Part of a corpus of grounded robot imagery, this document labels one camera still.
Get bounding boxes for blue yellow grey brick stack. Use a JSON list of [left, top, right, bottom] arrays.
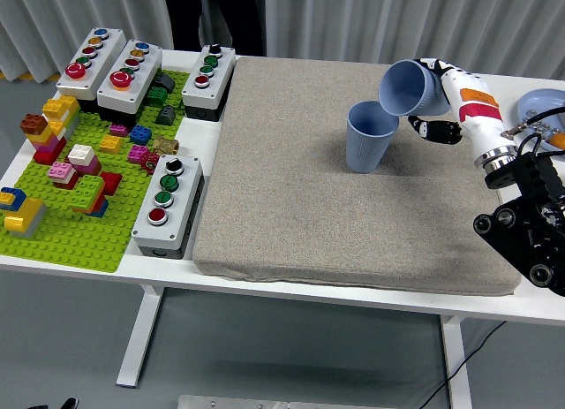
[[0, 186, 49, 239]]

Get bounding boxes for black floor cable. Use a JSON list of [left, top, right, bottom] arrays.
[[417, 320, 508, 409]]

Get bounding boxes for white pink red brick stack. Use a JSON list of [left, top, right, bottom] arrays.
[[47, 143, 103, 191]]

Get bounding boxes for white table leg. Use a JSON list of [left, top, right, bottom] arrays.
[[439, 314, 473, 409], [115, 284, 165, 389]]

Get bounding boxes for white pleated curtain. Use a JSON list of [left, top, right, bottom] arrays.
[[263, 0, 565, 81], [0, 0, 174, 81]]

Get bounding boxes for five-button control box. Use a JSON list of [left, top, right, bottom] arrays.
[[55, 27, 128, 114], [96, 39, 163, 127]]

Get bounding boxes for red toy brick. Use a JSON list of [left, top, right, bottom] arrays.
[[100, 171, 124, 196]]

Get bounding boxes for yellow brown red brick tower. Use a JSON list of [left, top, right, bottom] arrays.
[[19, 95, 82, 166]]

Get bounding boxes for blue toy brick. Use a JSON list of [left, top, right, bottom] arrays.
[[129, 124, 154, 146]]

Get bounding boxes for person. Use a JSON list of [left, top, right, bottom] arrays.
[[159, 0, 268, 57]]

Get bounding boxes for green studded baseplate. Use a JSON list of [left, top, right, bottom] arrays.
[[0, 68, 192, 274]]

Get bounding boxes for green orange blue brick stack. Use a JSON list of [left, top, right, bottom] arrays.
[[67, 174, 109, 219]]

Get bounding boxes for yellow toy brick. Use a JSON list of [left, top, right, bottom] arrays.
[[99, 134, 124, 155]]

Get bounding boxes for light blue plate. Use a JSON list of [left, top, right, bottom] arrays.
[[516, 88, 565, 154]]

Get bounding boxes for grey-brown fabric mat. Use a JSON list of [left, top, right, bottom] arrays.
[[192, 56, 523, 297]]

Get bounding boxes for blue ribbed cup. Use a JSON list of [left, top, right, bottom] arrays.
[[378, 58, 451, 117], [345, 100, 401, 175]]

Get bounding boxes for brass valve red handle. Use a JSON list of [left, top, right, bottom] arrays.
[[139, 135, 181, 175]]

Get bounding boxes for dark green toy brick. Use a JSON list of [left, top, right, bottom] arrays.
[[146, 86, 168, 108]]

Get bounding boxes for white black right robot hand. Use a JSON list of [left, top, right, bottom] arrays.
[[407, 57, 518, 163]]

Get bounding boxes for dark grey sloped brick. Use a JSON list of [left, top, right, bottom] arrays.
[[155, 104, 177, 126], [154, 72, 177, 94]]

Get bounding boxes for four-button control box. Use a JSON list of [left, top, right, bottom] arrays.
[[131, 155, 207, 261], [181, 43, 237, 122]]

